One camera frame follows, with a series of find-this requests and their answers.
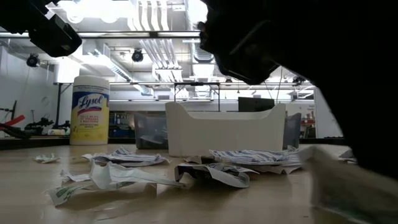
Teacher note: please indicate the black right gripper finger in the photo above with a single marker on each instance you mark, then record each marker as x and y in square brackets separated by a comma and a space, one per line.
[351, 124]
[385, 133]

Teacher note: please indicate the green striped strip packet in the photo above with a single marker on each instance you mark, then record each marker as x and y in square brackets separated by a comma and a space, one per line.
[65, 193]
[46, 158]

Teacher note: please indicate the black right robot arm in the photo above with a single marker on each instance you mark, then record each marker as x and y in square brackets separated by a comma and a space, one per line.
[373, 12]

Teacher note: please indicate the black background robot arm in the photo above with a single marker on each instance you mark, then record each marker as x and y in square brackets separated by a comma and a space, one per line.
[40, 126]

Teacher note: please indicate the white pillar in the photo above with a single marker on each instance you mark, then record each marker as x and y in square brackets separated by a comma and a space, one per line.
[323, 118]

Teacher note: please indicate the grey translucent plastic bin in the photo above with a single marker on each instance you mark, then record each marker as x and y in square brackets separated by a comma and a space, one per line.
[149, 124]
[292, 133]

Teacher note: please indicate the plain white packet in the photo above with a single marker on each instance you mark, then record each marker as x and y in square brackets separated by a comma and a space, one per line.
[273, 169]

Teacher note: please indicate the black monitor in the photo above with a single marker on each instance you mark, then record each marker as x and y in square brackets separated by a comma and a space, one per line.
[255, 104]

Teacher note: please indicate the red tool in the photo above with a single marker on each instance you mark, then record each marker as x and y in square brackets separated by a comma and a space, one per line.
[15, 120]

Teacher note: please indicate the blue striped bandage packet pile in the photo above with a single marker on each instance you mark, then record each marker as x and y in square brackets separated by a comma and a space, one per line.
[242, 157]

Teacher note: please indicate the white plastic bin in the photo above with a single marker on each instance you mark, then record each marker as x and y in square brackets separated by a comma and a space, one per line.
[224, 133]

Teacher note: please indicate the Lysol wipes canister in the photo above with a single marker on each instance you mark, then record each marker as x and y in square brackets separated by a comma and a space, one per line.
[90, 124]

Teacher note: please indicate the thin white crumpled packet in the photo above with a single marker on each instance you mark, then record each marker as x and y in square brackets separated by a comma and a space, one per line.
[76, 178]

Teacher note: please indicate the black ceiling camera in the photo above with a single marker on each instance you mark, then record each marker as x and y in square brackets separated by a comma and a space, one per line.
[137, 56]
[32, 60]
[298, 80]

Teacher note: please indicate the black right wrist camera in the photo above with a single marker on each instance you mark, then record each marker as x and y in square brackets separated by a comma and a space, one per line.
[242, 53]

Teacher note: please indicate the black table frame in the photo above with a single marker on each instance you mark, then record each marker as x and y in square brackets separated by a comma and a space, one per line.
[31, 141]

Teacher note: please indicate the silver ventilation duct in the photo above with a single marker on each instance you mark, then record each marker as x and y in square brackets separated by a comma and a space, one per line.
[202, 71]

